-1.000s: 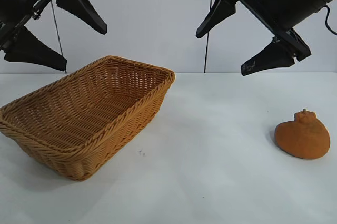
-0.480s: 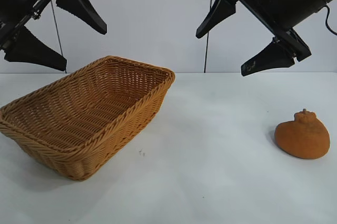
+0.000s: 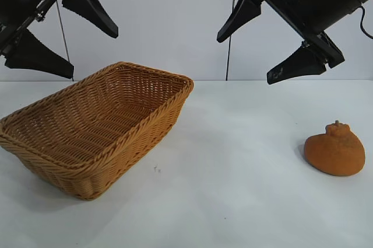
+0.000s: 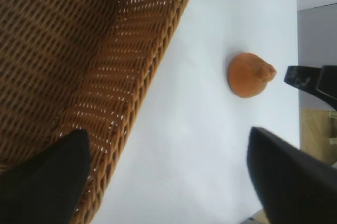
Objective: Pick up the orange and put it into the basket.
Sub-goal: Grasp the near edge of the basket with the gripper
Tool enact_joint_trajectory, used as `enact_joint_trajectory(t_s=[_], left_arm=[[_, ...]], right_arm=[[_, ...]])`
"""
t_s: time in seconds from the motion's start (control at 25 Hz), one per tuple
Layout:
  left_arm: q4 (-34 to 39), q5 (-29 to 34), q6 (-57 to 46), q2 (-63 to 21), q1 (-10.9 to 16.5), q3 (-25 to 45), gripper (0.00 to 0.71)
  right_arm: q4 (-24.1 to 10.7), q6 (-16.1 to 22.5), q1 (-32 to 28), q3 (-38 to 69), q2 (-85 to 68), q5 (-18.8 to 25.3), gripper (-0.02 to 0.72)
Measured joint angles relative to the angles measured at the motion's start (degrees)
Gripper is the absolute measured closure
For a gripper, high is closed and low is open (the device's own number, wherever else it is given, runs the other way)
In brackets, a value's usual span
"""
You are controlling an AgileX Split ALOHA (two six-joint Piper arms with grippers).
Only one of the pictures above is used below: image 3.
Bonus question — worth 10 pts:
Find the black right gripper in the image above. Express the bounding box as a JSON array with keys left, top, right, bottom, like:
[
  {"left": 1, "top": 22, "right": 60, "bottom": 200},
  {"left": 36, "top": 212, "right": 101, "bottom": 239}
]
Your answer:
[{"left": 216, "top": 0, "right": 367, "bottom": 86}]

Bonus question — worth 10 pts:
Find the tan woven wicker basket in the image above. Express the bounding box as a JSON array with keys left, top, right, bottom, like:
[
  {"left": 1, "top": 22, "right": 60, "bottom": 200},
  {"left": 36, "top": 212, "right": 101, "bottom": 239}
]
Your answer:
[{"left": 0, "top": 61, "right": 195, "bottom": 201}]

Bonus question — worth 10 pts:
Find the orange knobbed citrus fruit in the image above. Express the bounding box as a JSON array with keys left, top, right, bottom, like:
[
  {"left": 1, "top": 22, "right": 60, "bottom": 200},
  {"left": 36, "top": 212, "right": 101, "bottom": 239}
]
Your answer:
[{"left": 304, "top": 119, "right": 366, "bottom": 177}]

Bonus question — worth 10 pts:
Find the thin black cable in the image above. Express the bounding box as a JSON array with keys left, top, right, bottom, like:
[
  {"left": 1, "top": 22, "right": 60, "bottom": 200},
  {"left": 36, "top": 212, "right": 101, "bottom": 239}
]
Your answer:
[{"left": 359, "top": 5, "right": 373, "bottom": 39}]

